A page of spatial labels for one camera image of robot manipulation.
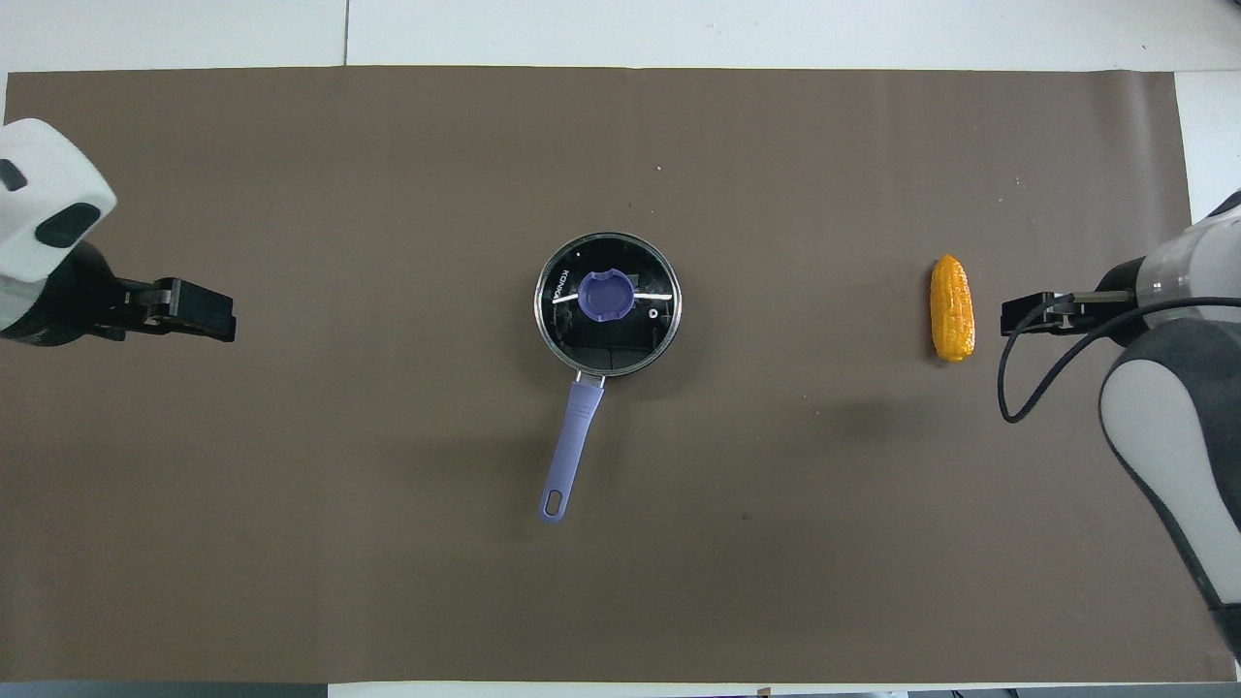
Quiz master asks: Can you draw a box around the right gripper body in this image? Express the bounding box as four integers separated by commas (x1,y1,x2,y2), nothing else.
1066,289,1135,333

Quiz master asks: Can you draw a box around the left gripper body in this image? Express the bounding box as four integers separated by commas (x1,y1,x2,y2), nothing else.
97,276,183,340

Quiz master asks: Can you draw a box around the yellow corn cob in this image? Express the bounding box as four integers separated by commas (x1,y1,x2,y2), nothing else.
930,254,975,363

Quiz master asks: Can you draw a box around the glass lid purple knob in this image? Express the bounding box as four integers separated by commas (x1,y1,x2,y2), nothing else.
534,232,683,378

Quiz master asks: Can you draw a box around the brown table mat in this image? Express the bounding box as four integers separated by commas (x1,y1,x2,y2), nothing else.
0,66,1241,684

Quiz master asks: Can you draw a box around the black pot purple handle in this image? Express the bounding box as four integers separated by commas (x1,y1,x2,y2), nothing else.
534,232,683,524

